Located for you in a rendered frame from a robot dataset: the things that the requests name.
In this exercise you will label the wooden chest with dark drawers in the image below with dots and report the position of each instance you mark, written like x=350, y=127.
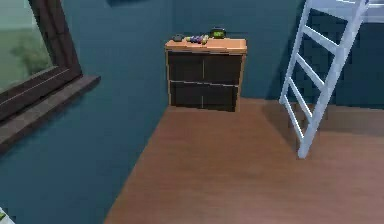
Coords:
x=204, y=76

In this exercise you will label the yellow and purple toy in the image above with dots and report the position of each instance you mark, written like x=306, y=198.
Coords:
x=197, y=39

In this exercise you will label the small dark grey object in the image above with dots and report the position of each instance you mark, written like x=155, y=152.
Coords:
x=178, y=37

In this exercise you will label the black alarm clock green face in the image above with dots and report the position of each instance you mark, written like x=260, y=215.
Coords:
x=218, y=33

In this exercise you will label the white ladder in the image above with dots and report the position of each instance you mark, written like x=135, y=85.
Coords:
x=328, y=71

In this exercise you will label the brown framed window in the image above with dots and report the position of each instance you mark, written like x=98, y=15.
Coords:
x=40, y=83

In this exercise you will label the white bunk bed frame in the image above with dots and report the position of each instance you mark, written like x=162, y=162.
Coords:
x=375, y=11

